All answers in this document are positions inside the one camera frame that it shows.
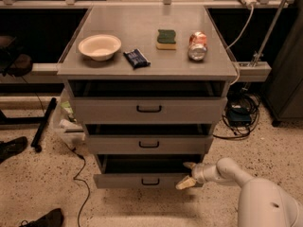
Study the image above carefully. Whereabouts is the white paper bowl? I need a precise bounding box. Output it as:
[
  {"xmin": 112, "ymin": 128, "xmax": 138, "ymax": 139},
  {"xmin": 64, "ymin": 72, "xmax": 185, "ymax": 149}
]
[{"xmin": 78, "ymin": 34, "xmax": 121, "ymax": 61}]

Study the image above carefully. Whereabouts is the grey bottom drawer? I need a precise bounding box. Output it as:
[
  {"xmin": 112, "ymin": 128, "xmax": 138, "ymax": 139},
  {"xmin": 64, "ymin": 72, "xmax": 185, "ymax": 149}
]
[{"xmin": 94, "ymin": 154, "xmax": 204, "ymax": 188}]

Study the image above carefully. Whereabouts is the dark grey cabinet right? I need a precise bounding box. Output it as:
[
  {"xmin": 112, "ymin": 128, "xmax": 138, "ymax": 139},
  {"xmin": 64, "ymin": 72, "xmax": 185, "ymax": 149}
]
[{"xmin": 261, "ymin": 8, "xmax": 303, "ymax": 127}]

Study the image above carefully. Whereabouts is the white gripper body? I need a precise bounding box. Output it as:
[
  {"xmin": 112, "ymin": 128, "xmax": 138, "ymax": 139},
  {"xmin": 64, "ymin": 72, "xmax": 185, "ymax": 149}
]
[{"xmin": 191, "ymin": 164, "xmax": 212, "ymax": 183}]

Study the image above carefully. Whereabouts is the grey drawer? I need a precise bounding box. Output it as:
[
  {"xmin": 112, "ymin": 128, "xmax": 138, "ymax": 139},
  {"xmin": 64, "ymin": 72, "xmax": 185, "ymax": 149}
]
[
  {"xmin": 68, "ymin": 79, "xmax": 226, "ymax": 124},
  {"xmin": 86, "ymin": 124, "xmax": 213, "ymax": 154},
  {"xmin": 94, "ymin": 154, "xmax": 204, "ymax": 188}
]

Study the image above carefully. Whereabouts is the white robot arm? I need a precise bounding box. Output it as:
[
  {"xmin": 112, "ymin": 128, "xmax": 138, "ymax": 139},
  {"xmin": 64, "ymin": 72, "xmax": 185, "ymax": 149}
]
[{"xmin": 176, "ymin": 158, "xmax": 303, "ymax": 227}]

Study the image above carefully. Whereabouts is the green yellow sponge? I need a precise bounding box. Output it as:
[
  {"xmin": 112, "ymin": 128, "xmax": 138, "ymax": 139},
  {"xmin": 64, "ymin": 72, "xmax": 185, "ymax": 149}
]
[{"xmin": 156, "ymin": 29, "xmax": 176, "ymax": 50}]

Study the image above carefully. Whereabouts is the black shoe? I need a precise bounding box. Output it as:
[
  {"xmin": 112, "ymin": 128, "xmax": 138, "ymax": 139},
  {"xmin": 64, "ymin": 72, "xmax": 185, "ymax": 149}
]
[
  {"xmin": 0, "ymin": 136, "xmax": 27, "ymax": 164},
  {"xmin": 19, "ymin": 208, "xmax": 64, "ymax": 227}
]

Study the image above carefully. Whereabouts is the white power adapter cable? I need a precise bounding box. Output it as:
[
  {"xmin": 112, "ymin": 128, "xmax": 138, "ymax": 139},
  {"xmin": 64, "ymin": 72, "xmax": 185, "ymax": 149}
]
[{"xmin": 224, "ymin": 0, "xmax": 260, "ymax": 86}]

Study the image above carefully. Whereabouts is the black shoe left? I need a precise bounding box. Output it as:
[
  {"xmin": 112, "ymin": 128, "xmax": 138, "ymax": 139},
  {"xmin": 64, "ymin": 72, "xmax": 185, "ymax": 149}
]
[{"xmin": 0, "ymin": 136, "xmax": 27, "ymax": 164}]

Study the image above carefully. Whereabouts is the crushed orange soda can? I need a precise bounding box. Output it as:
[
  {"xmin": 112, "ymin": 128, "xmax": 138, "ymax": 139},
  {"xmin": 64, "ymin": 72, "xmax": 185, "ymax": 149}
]
[{"xmin": 187, "ymin": 31, "xmax": 207, "ymax": 61}]

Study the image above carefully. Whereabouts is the tangled black cables box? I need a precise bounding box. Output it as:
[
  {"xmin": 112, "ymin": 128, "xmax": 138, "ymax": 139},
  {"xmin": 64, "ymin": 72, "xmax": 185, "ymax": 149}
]
[{"xmin": 213, "ymin": 92, "xmax": 261, "ymax": 141}]

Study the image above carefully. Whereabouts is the metal pole stand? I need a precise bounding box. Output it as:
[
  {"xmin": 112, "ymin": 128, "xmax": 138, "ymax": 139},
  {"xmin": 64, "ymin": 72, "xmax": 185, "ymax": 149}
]
[{"xmin": 241, "ymin": 0, "xmax": 295, "ymax": 93}]

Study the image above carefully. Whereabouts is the grey top drawer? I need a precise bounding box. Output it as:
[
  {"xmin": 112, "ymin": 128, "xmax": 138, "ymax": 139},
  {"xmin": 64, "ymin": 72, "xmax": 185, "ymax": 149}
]
[{"xmin": 68, "ymin": 79, "xmax": 226, "ymax": 124}]

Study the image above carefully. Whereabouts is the dark blue snack packet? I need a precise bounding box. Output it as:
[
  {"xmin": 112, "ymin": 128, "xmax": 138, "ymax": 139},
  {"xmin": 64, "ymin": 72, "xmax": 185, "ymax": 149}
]
[{"xmin": 123, "ymin": 49, "xmax": 151, "ymax": 69}]

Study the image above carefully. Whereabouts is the black shoe bottom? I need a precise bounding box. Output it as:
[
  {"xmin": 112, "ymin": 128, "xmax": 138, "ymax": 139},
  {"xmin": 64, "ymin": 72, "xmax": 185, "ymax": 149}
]
[{"xmin": 19, "ymin": 208, "xmax": 64, "ymax": 227}]

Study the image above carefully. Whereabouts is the black floor cable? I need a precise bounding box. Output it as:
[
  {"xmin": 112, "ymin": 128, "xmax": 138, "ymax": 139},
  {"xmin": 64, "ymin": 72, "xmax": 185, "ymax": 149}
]
[{"xmin": 71, "ymin": 147, "xmax": 92, "ymax": 227}]

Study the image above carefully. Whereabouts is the grey middle drawer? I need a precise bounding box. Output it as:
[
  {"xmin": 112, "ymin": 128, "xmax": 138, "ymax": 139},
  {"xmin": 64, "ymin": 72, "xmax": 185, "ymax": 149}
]
[{"xmin": 86, "ymin": 124, "xmax": 213, "ymax": 154}]

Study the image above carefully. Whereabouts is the clear plastic bag trash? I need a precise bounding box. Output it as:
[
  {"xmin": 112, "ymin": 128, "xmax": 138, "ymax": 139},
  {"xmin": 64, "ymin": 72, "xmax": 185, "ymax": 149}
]
[{"xmin": 51, "ymin": 89, "xmax": 85, "ymax": 147}]

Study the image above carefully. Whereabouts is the black chair base leg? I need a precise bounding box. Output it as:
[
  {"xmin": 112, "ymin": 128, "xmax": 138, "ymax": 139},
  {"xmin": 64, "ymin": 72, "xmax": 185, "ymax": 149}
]
[{"xmin": 0, "ymin": 97, "xmax": 57, "ymax": 153}]

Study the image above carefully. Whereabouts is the grey drawer cabinet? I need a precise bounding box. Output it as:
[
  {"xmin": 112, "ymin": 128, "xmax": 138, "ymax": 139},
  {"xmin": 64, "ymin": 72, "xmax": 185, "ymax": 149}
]
[{"xmin": 57, "ymin": 4, "xmax": 238, "ymax": 175}]

